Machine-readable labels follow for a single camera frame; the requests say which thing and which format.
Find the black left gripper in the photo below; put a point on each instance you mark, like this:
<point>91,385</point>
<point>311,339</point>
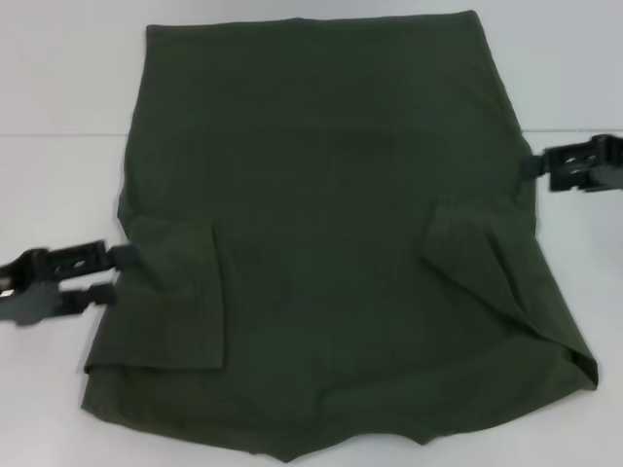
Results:
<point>29,292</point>

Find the dark green t-shirt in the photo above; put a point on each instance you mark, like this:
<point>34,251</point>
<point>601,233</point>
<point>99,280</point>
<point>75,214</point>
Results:
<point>331,194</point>

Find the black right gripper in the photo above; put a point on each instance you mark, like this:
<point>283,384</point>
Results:
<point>611,165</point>

